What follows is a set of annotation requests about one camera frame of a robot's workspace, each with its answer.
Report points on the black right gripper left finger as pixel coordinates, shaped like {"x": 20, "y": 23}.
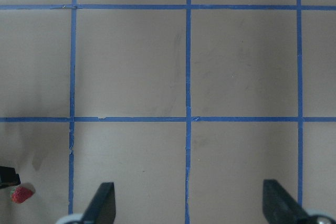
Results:
{"x": 102, "y": 208}

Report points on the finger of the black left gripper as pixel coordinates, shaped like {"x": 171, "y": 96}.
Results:
{"x": 9, "y": 177}

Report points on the red strawberry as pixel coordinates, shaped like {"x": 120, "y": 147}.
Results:
{"x": 20, "y": 194}

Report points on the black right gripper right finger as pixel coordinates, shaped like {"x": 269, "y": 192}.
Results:
{"x": 279, "y": 206}

